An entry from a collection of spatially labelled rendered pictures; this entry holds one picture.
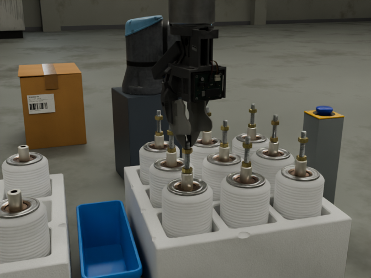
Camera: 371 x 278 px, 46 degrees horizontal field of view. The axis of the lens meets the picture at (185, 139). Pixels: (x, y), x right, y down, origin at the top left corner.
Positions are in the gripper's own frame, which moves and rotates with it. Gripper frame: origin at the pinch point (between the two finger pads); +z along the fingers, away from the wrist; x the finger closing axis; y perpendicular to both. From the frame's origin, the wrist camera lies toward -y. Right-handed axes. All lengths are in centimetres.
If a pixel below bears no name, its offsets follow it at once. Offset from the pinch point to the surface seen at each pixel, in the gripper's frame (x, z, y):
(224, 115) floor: 89, 34, -114
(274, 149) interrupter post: 25.2, 7.7, -4.1
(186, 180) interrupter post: -0.6, 7.4, 1.6
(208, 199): 2.0, 10.5, 4.9
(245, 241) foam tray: 6.8, 17.8, 10.3
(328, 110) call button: 43.7, 1.6, -6.3
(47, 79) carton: 0, 6, -108
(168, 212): -4.6, 12.7, 1.8
